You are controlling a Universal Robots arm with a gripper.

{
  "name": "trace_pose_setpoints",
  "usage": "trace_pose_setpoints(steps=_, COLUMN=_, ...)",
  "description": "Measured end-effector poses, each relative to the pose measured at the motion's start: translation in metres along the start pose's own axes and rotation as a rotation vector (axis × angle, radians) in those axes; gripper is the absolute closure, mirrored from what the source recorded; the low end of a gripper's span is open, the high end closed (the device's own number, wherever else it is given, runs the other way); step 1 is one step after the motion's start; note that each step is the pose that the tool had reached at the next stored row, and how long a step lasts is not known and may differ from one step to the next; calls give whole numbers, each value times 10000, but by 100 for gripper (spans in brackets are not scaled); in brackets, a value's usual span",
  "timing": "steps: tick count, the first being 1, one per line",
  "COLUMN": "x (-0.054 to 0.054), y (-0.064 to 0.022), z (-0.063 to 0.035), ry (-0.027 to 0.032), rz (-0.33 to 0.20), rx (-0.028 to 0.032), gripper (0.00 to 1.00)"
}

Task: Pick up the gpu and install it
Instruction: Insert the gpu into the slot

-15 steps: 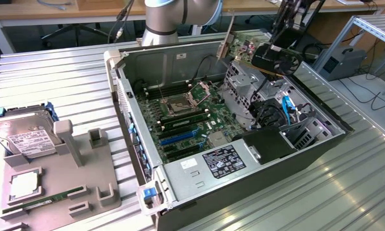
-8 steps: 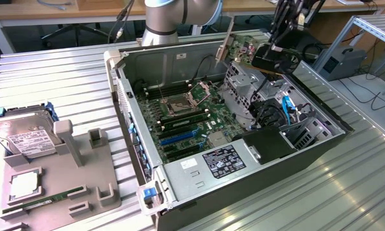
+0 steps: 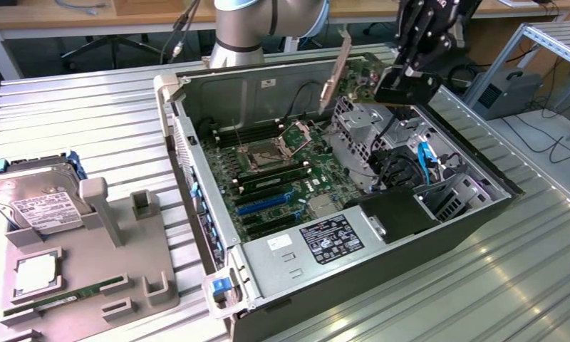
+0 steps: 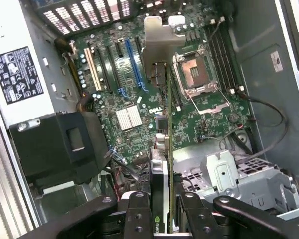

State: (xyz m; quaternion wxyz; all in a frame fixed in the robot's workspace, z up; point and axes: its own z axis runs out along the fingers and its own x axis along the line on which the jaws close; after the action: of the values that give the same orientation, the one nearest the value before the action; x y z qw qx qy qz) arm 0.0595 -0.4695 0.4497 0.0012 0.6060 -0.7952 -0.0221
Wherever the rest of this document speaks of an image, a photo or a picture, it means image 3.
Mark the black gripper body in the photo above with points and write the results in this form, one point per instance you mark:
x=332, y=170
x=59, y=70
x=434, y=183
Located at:
x=452, y=14

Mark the green GPU with black fan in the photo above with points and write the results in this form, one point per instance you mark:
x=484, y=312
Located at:
x=399, y=89

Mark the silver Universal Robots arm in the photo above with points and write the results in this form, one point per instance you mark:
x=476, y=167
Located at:
x=240, y=32

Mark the black chair base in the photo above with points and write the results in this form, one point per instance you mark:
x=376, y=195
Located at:
x=380, y=28

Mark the metal disk bay cage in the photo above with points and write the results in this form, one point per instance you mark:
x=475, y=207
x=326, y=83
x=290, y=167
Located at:
x=362, y=121

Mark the metal socket cover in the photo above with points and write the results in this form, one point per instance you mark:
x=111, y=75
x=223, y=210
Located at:
x=299, y=137

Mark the green motherboard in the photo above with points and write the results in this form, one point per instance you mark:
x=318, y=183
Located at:
x=323, y=167

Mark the CPU socket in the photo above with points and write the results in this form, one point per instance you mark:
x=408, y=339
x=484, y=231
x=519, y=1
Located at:
x=262, y=156

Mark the thin locking lever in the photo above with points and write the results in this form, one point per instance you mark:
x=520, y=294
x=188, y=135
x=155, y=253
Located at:
x=240, y=140

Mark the black plastic air shroud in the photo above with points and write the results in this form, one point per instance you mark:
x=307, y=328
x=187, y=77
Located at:
x=395, y=213

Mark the green RAM stick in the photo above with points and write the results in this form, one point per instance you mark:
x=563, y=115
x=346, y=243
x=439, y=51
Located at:
x=67, y=296
x=276, y=180

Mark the silver chipset heatsink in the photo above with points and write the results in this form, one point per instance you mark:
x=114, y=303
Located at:
x=326, y=206

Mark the black expansion slot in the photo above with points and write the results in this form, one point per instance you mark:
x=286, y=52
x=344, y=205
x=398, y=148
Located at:
x=262, y=195

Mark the blue expansion slot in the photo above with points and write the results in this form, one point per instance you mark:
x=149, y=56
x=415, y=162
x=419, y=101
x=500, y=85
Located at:
x=264, y=204

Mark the open black PC case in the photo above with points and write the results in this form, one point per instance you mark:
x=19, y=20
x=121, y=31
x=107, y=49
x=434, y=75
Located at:
x=432, y=256

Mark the long wooden desk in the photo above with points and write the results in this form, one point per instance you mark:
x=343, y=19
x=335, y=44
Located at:
x=123, y=21

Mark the black office chair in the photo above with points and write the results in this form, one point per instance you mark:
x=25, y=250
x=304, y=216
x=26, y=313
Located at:
x=117, y=44

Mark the grey power supply unit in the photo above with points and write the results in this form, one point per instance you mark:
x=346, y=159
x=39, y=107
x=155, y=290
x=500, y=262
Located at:
x=286, y=263

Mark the blue disk caddy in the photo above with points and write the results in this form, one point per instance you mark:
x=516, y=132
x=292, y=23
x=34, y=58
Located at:
x=77, y=167

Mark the blue case latch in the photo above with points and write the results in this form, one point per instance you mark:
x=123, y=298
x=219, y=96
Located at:
x=220, y=286

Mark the silver hard disk drive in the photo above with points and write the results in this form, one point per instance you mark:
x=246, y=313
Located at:
x=38, y=206

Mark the silver CPU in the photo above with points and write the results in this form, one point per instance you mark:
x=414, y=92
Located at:
x=38, y=274

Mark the grey parts rack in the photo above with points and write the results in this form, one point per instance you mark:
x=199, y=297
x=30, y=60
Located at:
x=90, y=313

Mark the aluminium slat frame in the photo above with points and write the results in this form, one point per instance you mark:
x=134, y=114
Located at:
x=556, y=39

